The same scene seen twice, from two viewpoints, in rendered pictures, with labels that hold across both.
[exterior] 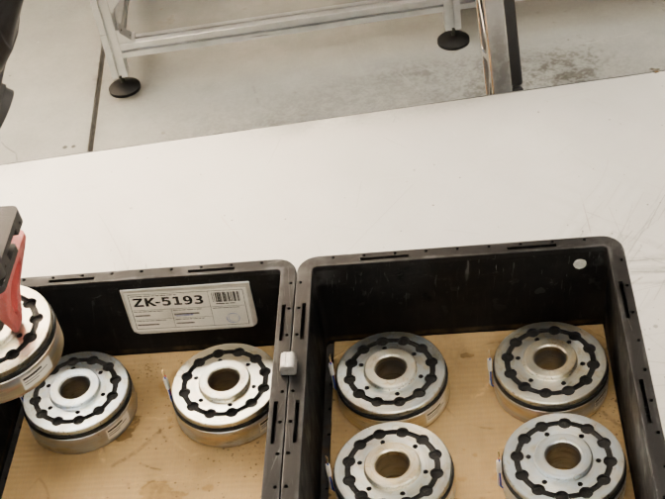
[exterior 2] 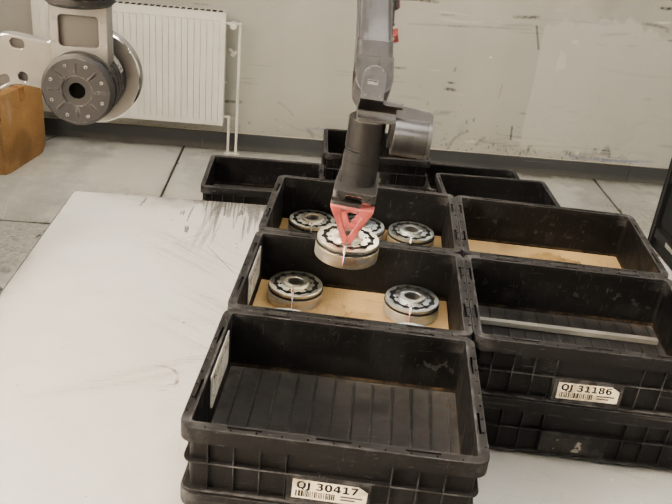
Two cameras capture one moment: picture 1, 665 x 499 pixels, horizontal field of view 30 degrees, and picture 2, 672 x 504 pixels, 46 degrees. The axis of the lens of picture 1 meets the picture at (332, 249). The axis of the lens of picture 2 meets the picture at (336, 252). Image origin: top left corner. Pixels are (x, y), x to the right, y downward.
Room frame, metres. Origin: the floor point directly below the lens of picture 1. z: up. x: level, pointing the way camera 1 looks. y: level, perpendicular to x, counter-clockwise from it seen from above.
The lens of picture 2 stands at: (0.86, 1.44, 1.60)
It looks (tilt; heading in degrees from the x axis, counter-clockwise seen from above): 27 degrees down; 264
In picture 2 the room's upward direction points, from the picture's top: 6 degrees clockwise
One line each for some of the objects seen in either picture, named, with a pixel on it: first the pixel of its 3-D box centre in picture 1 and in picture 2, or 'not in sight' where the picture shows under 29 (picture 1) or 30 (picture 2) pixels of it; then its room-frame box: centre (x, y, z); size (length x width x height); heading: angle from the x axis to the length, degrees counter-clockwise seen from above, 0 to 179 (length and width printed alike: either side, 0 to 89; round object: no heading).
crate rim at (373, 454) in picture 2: not in sight; (341, 383); (0.74, 0.51, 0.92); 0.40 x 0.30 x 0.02; 172
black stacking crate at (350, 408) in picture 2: not in sight; (338, 411); (0.74, 0.51, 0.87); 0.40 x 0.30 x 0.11; 172
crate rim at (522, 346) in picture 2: not in sight; (580, 310); (0.30, 0.27, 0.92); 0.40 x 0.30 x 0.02; 172
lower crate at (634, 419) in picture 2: not in sight; (560, 384); (0.30, 0.27, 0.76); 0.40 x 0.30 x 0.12; 172
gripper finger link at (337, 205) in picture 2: not in sight; (351, 213); (0.72, 0.29, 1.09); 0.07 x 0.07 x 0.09; 80
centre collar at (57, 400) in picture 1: (74, 388); not in sight; (0.82, 0.26, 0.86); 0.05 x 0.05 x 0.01
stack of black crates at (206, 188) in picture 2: not in sight; (261, 233); (0.86, -1.10, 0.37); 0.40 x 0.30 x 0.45; 177
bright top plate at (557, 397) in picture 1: (549, 362); (312, 219); (0.75, -0.18, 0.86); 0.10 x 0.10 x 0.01
